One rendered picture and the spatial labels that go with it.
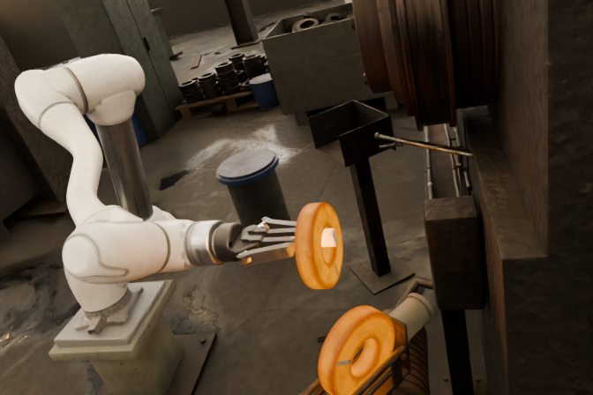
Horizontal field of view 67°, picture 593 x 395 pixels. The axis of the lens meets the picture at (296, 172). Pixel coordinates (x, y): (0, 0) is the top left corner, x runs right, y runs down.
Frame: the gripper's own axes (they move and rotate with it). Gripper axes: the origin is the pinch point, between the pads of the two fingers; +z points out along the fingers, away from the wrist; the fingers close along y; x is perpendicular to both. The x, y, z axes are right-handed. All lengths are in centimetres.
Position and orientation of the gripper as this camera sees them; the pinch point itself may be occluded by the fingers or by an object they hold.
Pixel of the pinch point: (317, 238)
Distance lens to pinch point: 81.3
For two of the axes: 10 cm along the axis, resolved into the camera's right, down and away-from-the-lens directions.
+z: 9.0, -1.1, -4.2
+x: -3.0, -8.6, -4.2
